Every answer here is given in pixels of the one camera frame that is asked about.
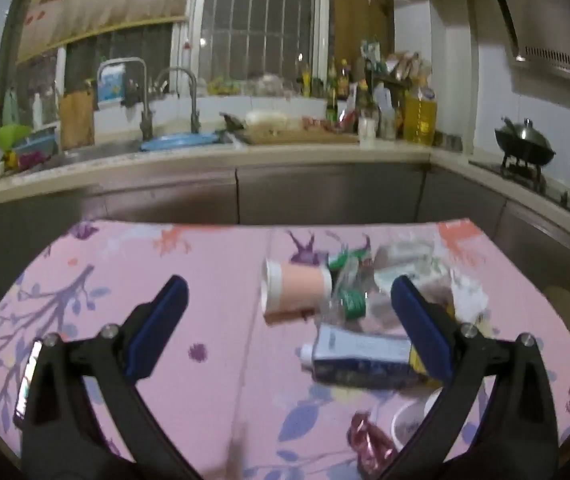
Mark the white jar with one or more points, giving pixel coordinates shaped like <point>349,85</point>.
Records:
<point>367,132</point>

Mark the blue plate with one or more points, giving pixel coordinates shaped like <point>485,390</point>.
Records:
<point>177,141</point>

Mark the small white plastic cup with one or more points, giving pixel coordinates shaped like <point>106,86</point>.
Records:
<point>405,425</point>

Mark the dark red foil wrapper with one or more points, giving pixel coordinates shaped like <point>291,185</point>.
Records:
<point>367,440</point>

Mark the barred window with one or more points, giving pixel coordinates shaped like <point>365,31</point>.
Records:
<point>260,25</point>

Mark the white plastic jug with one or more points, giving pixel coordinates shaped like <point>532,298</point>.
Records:
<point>385,110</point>

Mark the stack of food packets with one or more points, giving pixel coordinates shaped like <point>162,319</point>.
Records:
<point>407,67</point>

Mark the clear plastic bag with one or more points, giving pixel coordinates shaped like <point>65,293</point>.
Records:
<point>410,255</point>

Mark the blue white carton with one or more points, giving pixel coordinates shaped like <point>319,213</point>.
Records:
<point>360,355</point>

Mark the row of sauce bottles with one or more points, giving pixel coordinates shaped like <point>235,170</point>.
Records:
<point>337,85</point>

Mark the yellow cooking oil bottle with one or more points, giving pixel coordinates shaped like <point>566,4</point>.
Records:
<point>421,120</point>

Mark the peach paper cup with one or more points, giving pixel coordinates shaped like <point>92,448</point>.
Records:
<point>295,287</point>

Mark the square steel faucet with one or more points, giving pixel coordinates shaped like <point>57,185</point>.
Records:
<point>144,110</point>

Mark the white radish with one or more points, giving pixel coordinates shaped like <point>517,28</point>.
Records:
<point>267,120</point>

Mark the black gas stove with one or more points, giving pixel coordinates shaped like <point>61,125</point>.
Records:
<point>530,175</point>

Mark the steel bowl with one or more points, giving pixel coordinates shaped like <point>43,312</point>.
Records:
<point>451,142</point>

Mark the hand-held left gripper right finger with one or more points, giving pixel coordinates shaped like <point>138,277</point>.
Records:
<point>422,330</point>

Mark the grey kitchen counter cabinet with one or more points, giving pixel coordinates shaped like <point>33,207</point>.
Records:
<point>315,190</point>

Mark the flat wooden cutting board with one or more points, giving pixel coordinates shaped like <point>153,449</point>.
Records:
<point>305,136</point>

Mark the pink printed tablecloth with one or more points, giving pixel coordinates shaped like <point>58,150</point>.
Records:
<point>215,285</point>

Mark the blue printed bag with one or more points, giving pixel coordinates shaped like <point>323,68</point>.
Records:
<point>111,85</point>

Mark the large wooden board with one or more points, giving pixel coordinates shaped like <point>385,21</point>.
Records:
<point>362,25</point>

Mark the green plastic scoop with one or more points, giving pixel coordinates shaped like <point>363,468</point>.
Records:
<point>12,135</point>

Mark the blue basin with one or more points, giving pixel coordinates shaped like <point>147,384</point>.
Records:
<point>40,145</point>

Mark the black smartphone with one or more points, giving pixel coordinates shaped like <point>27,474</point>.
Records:
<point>27,385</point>

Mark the small upright wooden board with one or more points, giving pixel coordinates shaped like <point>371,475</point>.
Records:
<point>77,120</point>

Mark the white tissue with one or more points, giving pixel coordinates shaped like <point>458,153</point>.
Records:
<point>467,300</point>

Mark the wok with steel lid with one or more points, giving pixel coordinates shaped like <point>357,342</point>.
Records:
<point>525,140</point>

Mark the crushed clear plastic bottle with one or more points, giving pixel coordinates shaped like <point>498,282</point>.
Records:
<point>352,302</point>

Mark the dark purple vegetable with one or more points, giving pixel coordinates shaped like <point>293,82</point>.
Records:
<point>232,122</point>

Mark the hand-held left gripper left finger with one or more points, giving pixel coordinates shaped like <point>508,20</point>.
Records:
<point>157,330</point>

